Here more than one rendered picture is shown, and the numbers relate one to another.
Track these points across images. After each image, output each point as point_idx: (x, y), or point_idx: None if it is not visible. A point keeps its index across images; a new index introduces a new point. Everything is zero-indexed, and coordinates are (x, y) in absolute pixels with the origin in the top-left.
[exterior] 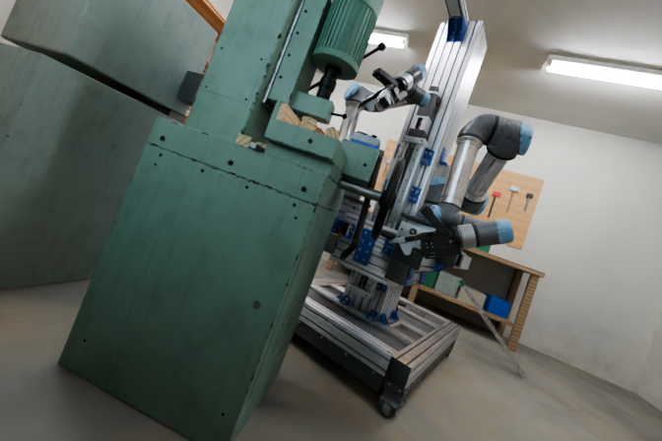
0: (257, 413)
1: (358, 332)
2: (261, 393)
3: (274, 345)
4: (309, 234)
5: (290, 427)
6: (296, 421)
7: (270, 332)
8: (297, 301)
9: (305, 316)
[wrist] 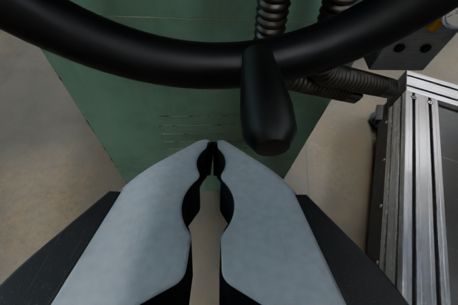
0: (201, 195)
1: (418, 265)
2: (203, 184)
3: (157, 149)
4: None
5: (206, 235)
6: (219, 238)
7: (93, 129)
8: (223, 122)
9: (391, 160)
